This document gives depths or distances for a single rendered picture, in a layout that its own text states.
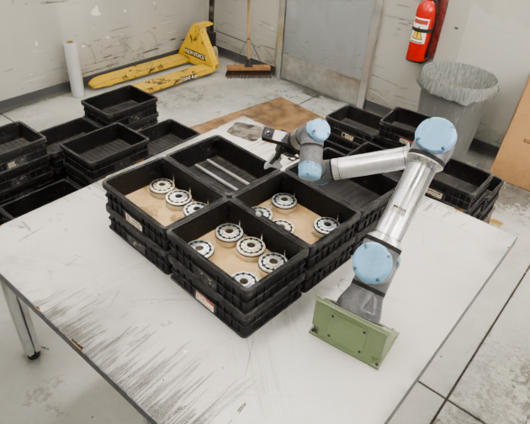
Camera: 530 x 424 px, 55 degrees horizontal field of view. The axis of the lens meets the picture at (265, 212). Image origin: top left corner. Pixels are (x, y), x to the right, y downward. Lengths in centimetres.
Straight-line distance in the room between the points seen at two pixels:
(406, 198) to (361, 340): 46
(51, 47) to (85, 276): 330
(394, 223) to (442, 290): 55
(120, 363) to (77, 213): 82
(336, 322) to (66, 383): 137
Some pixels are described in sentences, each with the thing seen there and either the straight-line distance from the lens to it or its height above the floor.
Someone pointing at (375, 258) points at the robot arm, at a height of 106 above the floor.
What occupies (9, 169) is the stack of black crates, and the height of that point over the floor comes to 49.
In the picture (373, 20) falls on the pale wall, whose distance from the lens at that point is 473.
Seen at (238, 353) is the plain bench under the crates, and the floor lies 70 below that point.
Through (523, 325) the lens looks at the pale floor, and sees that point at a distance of 311.
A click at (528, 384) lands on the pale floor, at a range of 285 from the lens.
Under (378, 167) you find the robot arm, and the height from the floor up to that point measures 116.
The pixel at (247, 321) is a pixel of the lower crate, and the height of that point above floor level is 78.
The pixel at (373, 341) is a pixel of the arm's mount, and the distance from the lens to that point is 163.
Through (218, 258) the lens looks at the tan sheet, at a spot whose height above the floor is 83.
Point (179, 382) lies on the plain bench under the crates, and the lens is 161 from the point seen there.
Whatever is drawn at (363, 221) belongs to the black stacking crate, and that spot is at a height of 87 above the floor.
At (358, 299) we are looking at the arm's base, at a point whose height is 87.
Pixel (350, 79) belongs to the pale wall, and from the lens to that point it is 498.
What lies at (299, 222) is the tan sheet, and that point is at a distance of 196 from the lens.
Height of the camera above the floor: 202
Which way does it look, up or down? 36 degrees down
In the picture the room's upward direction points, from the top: 4 degrees clockwise
